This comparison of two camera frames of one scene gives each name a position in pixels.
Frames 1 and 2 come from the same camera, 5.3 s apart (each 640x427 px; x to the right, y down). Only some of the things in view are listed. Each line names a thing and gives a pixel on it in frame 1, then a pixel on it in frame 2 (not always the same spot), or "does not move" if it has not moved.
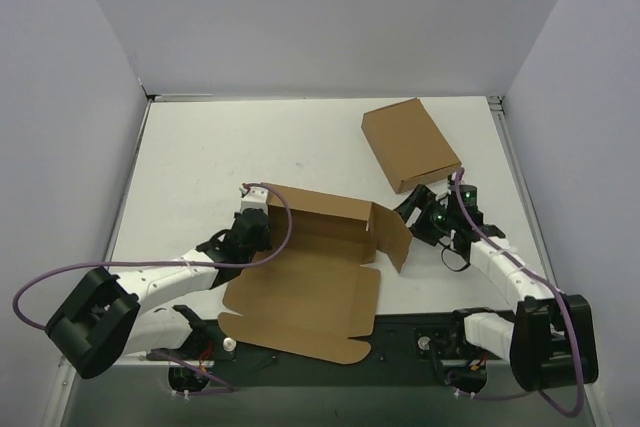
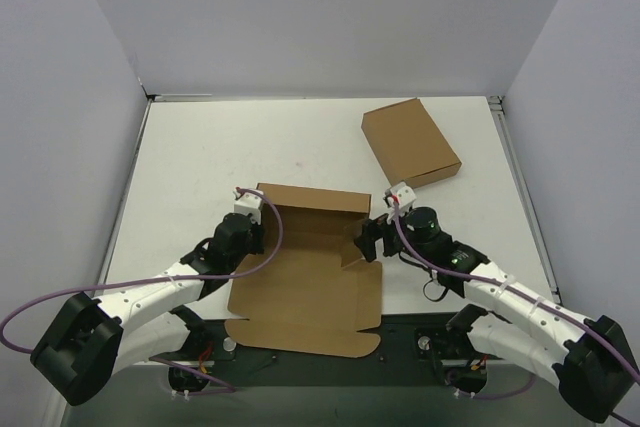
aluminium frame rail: x=498 y=110 does not move
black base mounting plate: x=409 y=349 does not move
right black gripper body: x=422 y=212 → x=379 y=235
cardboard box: x=314 y=289 does not move
